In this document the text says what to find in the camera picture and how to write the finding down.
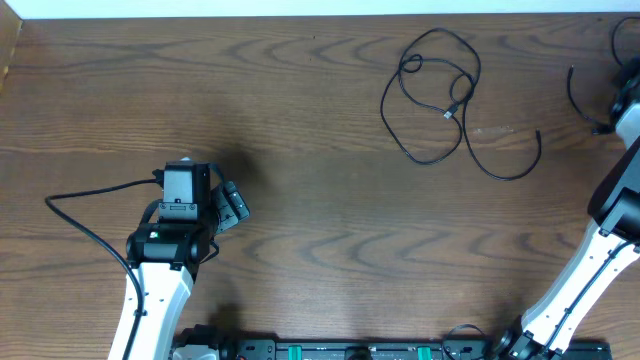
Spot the black USB cable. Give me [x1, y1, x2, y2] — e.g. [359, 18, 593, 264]
[566, 16, 640, 136]
[379, 27, 543, 182]

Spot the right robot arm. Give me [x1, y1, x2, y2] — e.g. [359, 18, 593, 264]
[491, 58, 639, 359]

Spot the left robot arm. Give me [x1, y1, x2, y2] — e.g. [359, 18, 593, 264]
[108, 158, 250, 359]

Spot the left camera cable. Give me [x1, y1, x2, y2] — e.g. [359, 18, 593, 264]
[44, 178, 161, 360]

